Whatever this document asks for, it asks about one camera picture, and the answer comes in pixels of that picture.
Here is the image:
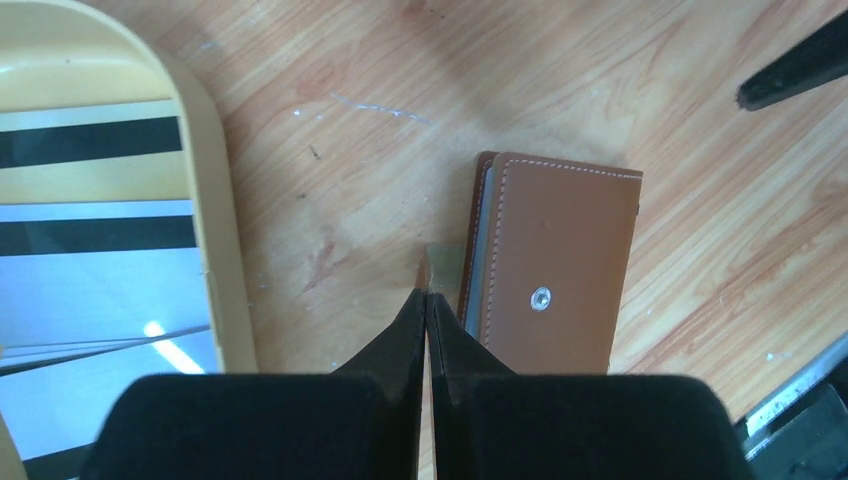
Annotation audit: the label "oval wooden card tray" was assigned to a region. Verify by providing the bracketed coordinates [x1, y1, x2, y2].
[1, 1, 257, 479]

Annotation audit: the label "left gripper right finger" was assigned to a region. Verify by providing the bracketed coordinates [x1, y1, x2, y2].
[425, 294, 752, 479]

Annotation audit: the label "white striped cards in tray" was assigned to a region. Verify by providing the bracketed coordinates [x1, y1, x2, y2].
[1, 100, 221, 479]

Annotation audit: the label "aluminium frame rail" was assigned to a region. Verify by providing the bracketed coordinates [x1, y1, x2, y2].
[735, 332, 847, 462]

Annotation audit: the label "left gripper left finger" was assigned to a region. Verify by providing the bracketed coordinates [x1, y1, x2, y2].
[82, 290, 426, 479]

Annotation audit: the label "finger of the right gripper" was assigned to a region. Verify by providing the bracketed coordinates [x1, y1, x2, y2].
[736, 11, 847, 111]

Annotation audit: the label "brown leather card holder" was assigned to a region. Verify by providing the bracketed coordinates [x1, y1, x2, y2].
[417, 151, 643, 375]

